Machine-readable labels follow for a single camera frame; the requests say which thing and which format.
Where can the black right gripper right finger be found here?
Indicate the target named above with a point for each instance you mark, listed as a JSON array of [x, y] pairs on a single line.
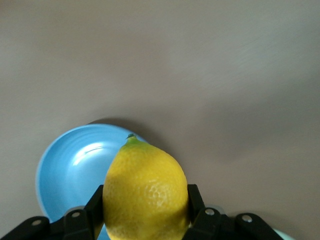
[[225, 225]]

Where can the yellow lemon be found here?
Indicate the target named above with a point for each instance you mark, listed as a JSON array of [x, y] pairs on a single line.
[[146, 192]]

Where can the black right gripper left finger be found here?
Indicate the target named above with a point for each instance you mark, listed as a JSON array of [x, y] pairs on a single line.
[[50, 225]]

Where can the blue plate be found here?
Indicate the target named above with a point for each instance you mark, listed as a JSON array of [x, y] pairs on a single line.
[[70, 170]]

